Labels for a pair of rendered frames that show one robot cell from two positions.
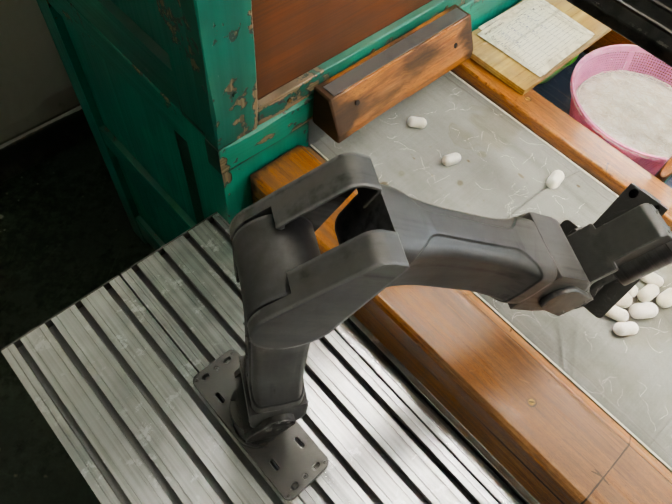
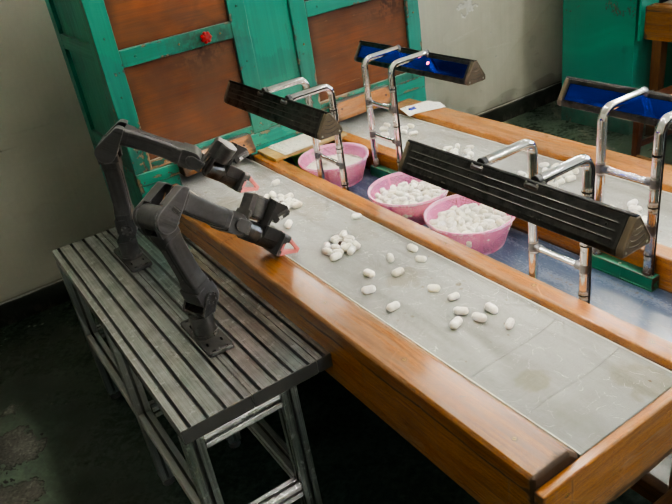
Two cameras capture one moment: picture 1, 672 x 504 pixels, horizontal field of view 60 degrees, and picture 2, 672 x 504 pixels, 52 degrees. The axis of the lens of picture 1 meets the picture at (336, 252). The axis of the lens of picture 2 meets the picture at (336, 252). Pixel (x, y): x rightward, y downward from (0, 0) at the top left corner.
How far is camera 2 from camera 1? 199 cm
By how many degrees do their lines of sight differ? 33
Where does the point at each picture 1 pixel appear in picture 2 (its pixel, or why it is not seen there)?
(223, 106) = (134, 156)
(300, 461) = (141, 262)
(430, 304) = not seen: hidden behind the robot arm
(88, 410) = (75, 259)
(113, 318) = (93, 241)
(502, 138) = (264, 176)
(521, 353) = not seen: hidden behind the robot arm
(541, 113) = (280, 165)
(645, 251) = (217, 148)
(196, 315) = not seen: hidden behind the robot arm
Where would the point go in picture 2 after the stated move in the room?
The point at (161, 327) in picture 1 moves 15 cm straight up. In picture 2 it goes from (109, 242) to (96, 203)
